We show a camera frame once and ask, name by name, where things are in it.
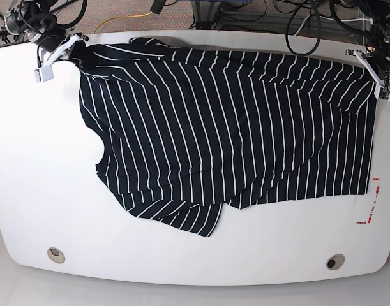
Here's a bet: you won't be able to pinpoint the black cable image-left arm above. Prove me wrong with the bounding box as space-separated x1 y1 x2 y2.
34 0 89 33

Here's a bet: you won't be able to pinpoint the white floor cable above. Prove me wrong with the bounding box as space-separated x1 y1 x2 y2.
293 14 373 36

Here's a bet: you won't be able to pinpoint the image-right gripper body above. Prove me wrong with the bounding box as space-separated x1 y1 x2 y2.
346 49 390 99

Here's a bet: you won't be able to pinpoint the red tape corner marks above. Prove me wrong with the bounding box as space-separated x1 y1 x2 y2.
354 177 381 225

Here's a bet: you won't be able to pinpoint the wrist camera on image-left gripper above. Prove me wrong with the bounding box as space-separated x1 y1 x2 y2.
34 66 54 83

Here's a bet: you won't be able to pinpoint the navy white striped T-shirt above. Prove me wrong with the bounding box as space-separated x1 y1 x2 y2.
79 38 377 237

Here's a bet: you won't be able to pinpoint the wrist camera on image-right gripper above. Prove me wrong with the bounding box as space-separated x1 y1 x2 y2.
378 87 390 102

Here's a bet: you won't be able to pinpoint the yellow floor cable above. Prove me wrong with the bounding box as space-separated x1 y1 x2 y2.
93 11 153 34

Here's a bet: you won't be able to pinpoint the left table cable grommet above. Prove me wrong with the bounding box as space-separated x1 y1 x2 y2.
47 247 66 264

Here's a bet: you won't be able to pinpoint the table cable grommet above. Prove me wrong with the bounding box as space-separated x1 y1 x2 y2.
326 254 345 270
47 247 66 264

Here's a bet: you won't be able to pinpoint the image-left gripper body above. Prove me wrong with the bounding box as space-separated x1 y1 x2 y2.
36 33 88 68

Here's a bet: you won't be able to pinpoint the aluminium frame base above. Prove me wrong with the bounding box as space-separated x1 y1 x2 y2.
188 1 251 30

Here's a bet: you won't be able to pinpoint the right table cable grommet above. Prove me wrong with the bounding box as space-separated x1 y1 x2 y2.
326 254 345 270

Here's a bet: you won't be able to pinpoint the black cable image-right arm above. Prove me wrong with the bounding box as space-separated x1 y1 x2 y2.
285 1 375 57

